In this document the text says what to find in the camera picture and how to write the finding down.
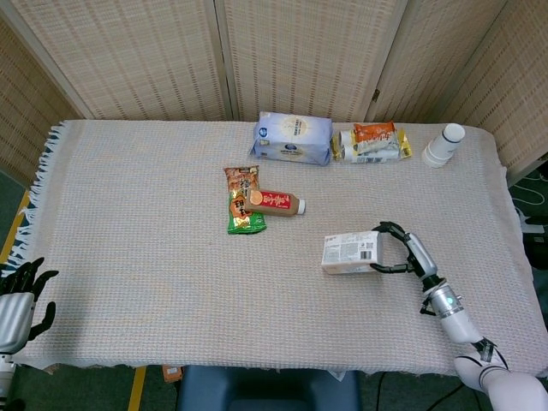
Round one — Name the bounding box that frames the orange white snack packet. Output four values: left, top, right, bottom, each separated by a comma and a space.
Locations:
353, 121, 397, 156

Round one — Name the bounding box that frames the white plastic bottle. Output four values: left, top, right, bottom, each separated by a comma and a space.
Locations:
422, 122, 466, 169

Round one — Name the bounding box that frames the blue soft tissue pack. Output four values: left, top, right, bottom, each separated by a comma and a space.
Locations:
249, 111, 334, 167

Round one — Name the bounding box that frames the woven folding screen panel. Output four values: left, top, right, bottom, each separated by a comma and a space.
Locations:
440, 0, 548, 185
0, 0, 235, 122
213, 0, 410, 123
0, 12, 93, 181
366, 0, 510, 125

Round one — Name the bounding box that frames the white box with barcode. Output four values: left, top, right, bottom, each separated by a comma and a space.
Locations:
321, 230, 385, 276

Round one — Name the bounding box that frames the green orange snack packet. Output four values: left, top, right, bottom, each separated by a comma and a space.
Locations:
223, 165, 266, 235

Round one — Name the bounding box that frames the orange yellow snack package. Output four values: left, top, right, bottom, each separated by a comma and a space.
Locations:
331, 128, 414, 164

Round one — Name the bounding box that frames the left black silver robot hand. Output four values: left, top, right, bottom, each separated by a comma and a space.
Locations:
0, 255, 59, 356

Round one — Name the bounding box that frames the white floor cable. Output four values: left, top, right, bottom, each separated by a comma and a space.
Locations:
509, 169, 548, 228

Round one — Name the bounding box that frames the beige woven tablecloth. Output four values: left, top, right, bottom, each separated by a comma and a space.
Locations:
0, 118, 548, 378

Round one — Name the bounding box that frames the blue padded seat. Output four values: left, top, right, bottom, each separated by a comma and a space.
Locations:
176, 365, 362, 411

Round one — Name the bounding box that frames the brown milk tea bottle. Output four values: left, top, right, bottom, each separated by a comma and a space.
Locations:
243, 189, 307, 218

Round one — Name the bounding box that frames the black floor device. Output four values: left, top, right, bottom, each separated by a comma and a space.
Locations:
522, 222, 548, 269

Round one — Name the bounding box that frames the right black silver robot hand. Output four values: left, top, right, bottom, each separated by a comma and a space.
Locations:
368, 221, 438, 282

